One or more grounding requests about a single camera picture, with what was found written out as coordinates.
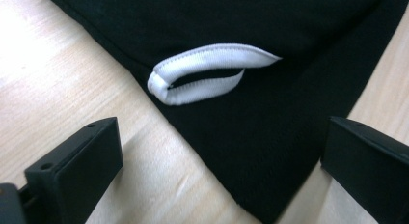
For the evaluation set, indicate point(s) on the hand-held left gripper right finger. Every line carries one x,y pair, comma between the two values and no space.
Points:
369,166

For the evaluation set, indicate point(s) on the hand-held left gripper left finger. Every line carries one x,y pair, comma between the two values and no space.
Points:
74,172

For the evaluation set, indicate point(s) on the black tank top white trim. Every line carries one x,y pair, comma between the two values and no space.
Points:
257,121

